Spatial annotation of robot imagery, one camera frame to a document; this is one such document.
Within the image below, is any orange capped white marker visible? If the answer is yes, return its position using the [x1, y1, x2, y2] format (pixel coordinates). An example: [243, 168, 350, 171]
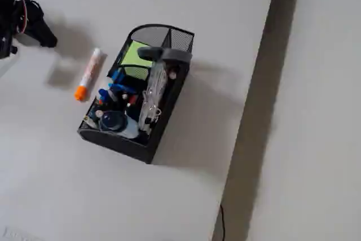
[74, 47, 108, 103]

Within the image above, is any dark blue object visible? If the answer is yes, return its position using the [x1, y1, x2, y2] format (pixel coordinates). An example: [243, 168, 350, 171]
[108, 82, 137, 97]

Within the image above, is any black mesh desk organizer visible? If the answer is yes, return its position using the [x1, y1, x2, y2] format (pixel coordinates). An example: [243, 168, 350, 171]
[77, 23, 195, 165]

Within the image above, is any small blue pen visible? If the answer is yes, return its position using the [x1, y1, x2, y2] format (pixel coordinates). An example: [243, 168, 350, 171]
[98, 87, 111, 104]

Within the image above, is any green sticky note pad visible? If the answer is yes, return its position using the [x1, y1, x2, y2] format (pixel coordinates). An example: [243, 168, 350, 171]
[120, 40, 153, 80]

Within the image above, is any red pen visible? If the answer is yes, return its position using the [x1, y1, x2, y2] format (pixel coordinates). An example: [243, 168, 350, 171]
[126, 94, 138, 109]

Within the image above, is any white bottle dark blue cap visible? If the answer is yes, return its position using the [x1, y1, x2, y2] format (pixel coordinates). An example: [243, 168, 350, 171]
[98, 110, 141, 140]

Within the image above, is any clear bag of clips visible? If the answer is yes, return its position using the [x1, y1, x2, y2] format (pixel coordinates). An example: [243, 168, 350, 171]
[138, 60, 170, 135]

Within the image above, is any dark grey stapler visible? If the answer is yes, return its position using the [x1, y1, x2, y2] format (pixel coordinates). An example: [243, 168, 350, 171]
[137, 46, 193, 64]

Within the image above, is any red and white wire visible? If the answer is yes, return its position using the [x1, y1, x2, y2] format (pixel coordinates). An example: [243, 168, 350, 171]
[13, 0, 29, 35]

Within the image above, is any thin black cable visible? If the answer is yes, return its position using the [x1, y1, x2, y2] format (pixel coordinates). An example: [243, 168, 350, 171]
[219, 203, 227, 241]

